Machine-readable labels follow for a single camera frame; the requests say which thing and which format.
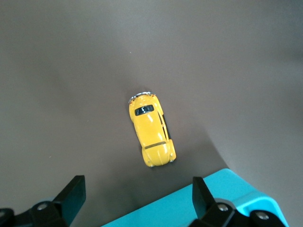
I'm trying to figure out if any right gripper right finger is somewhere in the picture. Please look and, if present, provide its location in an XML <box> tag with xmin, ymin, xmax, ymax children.
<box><xmin>188</xmin><ymin>176</ymin><xmax>280</xmax><ymax>227</ymax></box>

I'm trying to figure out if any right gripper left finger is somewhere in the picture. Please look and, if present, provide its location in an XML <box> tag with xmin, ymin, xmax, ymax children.
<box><xmin>0</xmin><ymin>175</ymin><xmax>86</xmax><ymax>227</ymax></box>

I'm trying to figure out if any yellow beetle toy car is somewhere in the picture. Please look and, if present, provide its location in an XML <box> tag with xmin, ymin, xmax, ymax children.
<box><xmin>128</xmin><ymin>90</ymin><xmax>177</xmax><ymax>168</ymax></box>

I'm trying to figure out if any teal plastic bin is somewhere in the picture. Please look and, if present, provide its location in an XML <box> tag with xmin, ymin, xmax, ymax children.
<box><xmin>101</xmin><ymin>168</ymin><xmax>290</xmax><ymax>227</ymax></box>

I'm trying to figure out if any brown table cover sheet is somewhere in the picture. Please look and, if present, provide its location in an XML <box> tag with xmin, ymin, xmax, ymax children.
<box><xmin>0</xmin><ymin>0</ymin><xmax>303</xmax><ymax>227</ymax></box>

